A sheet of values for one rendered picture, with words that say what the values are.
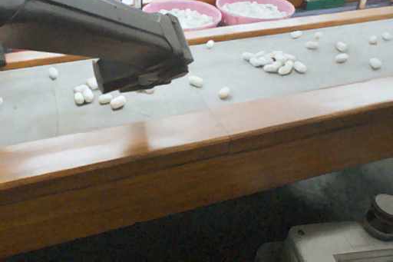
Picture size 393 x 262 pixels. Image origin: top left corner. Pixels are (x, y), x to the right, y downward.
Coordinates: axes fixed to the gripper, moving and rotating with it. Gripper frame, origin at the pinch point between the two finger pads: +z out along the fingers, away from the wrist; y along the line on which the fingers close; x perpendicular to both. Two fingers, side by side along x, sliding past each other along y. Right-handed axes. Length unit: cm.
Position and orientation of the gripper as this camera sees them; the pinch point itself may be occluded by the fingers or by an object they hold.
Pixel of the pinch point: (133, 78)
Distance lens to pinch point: 74.9
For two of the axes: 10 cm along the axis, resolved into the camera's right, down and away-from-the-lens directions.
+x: 1.7, 9.8, -1.3
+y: -9.6, 1.4, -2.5
